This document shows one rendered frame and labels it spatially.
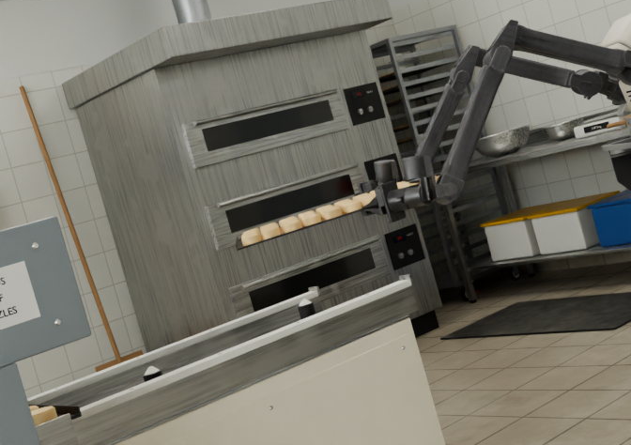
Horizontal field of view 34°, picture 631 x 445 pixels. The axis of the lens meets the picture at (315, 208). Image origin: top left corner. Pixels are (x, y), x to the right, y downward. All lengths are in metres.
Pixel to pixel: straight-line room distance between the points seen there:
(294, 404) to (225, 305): 3.68
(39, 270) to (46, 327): 0.07
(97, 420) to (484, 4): 6.02
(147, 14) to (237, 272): 1.99
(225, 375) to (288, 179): 4.09
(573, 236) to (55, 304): 5.24
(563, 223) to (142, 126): 2.56
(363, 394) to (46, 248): 0.72
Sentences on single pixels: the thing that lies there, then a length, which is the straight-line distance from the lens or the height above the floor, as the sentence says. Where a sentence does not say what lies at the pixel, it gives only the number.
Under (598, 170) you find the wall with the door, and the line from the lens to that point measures 6.98.
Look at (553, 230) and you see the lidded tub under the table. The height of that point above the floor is 0.38.
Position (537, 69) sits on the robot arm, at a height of 1.24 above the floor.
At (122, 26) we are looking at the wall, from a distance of 6.60.
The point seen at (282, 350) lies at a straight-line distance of 1.76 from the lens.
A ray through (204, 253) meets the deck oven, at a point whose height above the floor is 0.87.
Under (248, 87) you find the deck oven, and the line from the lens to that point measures 5.71.
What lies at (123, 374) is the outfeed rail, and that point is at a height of 0.88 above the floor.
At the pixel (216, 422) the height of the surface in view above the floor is 0.80.
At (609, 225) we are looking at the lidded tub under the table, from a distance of 6.23.
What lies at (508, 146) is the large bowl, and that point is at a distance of 6.68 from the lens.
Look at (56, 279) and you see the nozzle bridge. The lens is 1.36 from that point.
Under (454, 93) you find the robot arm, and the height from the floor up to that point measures 1.24.
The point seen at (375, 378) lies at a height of 0.76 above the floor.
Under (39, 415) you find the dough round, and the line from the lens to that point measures 1.54.
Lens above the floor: 1.15
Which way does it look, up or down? 2 degrees down
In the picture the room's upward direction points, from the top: 16 degrees counter-clockwise
